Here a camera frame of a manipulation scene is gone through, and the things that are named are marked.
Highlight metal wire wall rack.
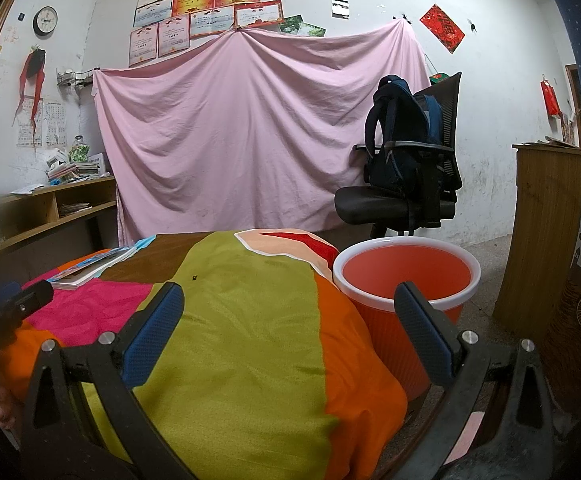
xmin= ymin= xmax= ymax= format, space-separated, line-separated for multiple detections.
xmin=56 ymin=66 xmax=102 ymax=88

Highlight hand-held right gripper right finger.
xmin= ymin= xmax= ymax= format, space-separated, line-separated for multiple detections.
xmin=394 ymin=281 xmax=556 ymax=480

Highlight black office chair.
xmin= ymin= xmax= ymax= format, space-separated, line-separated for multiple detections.
xmin=334 ymin=71 xmax=463 ymax=238

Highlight stack of books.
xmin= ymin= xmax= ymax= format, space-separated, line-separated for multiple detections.
xmin=45 ymin=149 xmax=110 ymax=183

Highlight blue illustrated book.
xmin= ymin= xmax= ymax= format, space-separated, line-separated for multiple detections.
xmin=45 ymin=240 xmax=154 ymax=291

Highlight wooden shelf desk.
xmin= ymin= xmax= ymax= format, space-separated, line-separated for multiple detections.
xmin=0 ymin=175 xmax=118 ymax=256

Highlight wooden framed picture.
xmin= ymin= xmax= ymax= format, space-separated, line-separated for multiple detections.
xmin=564 ymin=64 xmax=581 ymax=148

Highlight glass jar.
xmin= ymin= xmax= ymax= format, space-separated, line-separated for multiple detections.
xmin=69 ymin=135 xmax=91 ymax=163

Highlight red hanging envelope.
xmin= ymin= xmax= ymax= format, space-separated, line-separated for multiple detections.
xmin=541 ymin=75 xmax=562 ymax=118

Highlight dark blue backpack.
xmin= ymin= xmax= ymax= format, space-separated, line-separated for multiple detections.
xmin=364 ymin=75 xmax=445 ymax=196

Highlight orange plastic bucket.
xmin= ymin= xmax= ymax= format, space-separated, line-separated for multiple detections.
xmin=333 ymin=238 xmax=482 ymax=401

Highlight round wall clock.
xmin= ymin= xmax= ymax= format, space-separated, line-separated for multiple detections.
xmin=33 ymin=6 xmax=58 ymax=37

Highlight person's left hand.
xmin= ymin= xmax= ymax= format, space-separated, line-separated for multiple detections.
xmin=0 ymin=387 xmax=21 ymax=428

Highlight red hanging ornament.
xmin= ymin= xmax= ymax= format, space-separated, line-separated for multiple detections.
xmin=13 ymin=46 xmax=47 ymax=146

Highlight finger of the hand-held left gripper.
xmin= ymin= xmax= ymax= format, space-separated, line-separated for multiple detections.
xmin=0 ymin=280 xmax=54 ymax=318

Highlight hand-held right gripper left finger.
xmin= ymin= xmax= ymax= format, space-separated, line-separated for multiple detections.
xmin=20 ymin=281 xmax=196 ymax=480

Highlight paper wall calendar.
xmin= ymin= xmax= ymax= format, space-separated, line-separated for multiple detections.
xmin=16 ymin=99 xmax=67 ymax=148

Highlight pink cloth backdrop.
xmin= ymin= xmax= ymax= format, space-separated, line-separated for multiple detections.
xmin=93 ymin=24 xmax=433 ymax=243

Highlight red paper wall poster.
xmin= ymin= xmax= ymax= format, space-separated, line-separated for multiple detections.
xmin=419 ymin=4 xmax=466 ymax=54

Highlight group of wall certificates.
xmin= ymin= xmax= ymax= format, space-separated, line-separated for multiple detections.
xmin=129 ymin=0 xmax=312 ymax=67

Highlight wooden cabinet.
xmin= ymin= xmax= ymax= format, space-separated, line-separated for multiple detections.
xmin=493 ymin=142 xmax=581 ymax=356

